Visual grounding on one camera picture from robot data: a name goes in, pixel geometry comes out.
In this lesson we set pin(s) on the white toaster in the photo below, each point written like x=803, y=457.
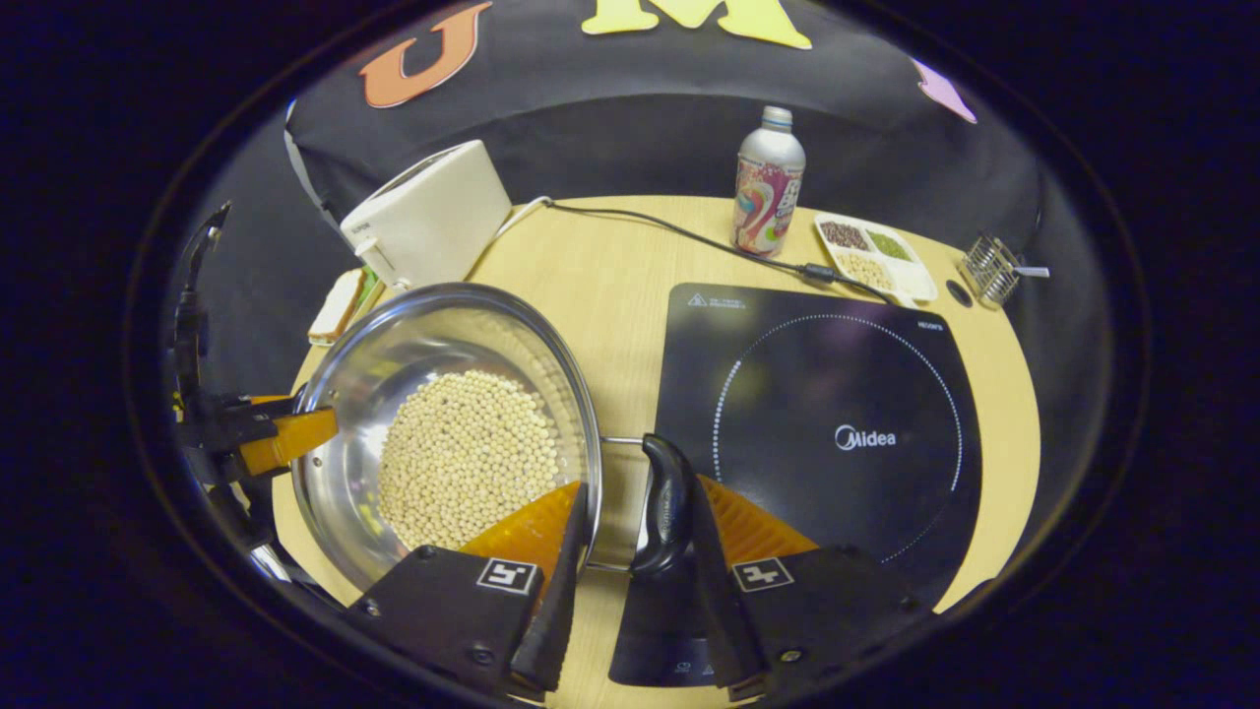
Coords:
x=433, y=217

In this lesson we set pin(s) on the black induction cooktop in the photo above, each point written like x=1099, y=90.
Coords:
x=837, y=374

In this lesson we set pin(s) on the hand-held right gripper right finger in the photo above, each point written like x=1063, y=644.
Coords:
x=719, y=611

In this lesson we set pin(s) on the stainless steel pot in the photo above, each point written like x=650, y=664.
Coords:
x=394, y=345

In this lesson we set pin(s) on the sandwich with lettuce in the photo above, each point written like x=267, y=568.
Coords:
x=337, y=307

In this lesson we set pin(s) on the pile of soybeans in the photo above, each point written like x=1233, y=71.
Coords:
x=463, y=453

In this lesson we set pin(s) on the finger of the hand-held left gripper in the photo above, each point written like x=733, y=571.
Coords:
x=266, y=401
x=290, y=440

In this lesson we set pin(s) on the white divided bean tray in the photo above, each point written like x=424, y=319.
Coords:
x=876, y=258

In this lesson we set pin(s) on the black table grommet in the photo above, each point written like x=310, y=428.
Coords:
x=958, y=292

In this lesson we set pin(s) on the printed metal drink bottle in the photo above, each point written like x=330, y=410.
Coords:
x=768, y=187

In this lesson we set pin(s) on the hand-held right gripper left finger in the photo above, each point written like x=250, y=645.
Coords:
x=561, y=611

